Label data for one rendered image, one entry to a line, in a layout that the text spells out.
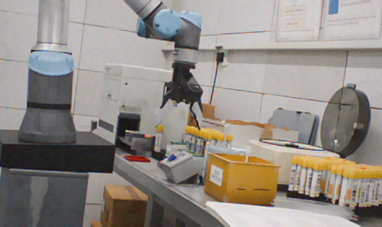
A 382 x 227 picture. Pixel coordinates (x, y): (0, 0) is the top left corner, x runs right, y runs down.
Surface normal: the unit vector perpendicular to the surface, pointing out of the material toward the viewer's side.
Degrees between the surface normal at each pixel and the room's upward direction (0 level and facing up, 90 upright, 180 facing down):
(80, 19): 90
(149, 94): 90
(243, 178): 90
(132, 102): 90
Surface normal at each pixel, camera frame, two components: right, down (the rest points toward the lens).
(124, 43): 0.39, 0.10
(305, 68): -0.91, -0.10
